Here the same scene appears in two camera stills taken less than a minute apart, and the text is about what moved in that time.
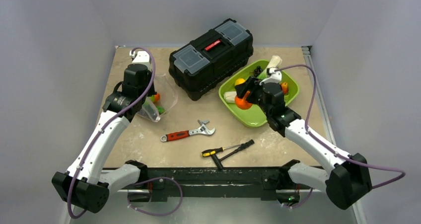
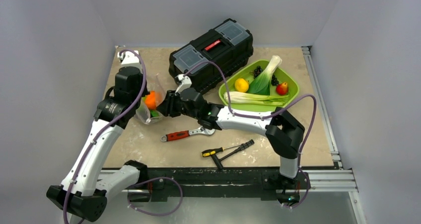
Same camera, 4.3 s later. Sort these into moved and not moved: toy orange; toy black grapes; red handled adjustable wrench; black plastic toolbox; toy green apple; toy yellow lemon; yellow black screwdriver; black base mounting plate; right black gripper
Moved: toy green apple; toy orange; right black gripper
Not moved: black base mounting plate; toy black grapes; toy yellow lemon; black plastic toolbox; yellow black screwdriver; red handled adjustable wrench
